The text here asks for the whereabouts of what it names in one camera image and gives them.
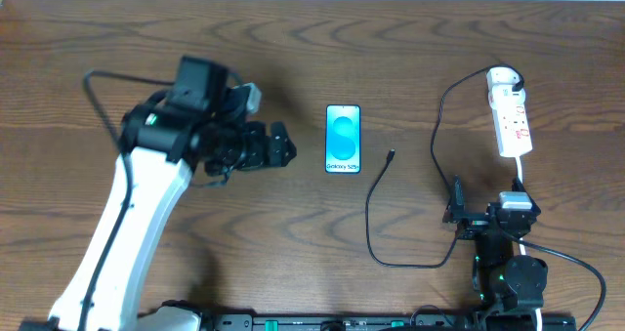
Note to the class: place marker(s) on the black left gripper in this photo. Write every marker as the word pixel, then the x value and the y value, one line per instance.
pixel 264 146

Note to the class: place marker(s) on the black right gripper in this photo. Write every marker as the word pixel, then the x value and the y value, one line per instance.
pixel 481 222

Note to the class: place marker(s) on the blue Galaxy smartphone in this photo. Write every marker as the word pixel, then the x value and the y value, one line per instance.
pixel 342 139

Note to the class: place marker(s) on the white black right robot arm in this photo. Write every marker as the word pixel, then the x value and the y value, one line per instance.
pixel 510 285

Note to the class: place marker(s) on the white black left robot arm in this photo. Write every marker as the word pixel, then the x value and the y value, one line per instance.
pixel 199 118

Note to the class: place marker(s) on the white power strip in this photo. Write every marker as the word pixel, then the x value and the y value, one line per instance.
pixel 506 100

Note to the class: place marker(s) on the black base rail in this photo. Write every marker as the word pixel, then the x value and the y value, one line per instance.
pixel 371 322

